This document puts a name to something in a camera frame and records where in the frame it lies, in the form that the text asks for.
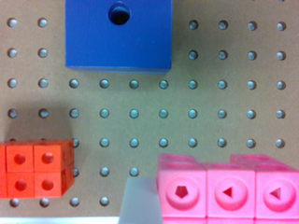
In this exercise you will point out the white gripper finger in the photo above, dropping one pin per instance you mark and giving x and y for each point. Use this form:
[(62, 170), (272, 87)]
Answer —
[(141, 204)]

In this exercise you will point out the pink cube block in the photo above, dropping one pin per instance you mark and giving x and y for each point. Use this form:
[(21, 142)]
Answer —
[(248, 189)]

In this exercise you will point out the orange cube block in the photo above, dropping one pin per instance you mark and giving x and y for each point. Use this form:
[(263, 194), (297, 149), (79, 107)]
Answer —
[(36, 168)]

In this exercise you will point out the brown perforated pegboard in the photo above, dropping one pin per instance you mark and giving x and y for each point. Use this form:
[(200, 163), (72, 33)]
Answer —
[(233, 88)]

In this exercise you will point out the purple square block with hole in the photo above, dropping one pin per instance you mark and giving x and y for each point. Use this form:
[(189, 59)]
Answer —
[(119, 35)]

